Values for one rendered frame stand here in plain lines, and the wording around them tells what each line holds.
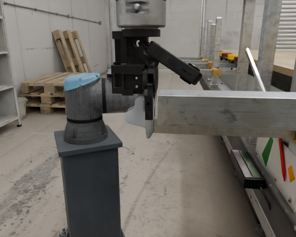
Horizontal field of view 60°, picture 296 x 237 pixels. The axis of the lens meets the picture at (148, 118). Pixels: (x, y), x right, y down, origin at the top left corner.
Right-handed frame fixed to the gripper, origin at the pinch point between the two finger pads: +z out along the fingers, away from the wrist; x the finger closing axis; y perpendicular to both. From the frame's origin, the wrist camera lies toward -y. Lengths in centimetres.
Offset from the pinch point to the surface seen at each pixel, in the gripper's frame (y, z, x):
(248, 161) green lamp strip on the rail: -24.1, 12.5, -14.3
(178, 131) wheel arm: -5.5, -0.8, 1.5
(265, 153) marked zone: -27.2, 8.9, -12.1
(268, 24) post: -28.6, -22.1, -27.3
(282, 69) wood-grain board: -49, -6, -66
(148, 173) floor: 15, 83, -131
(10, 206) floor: 98, 83, -78
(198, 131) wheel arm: -9.4, -1.1, 1.5
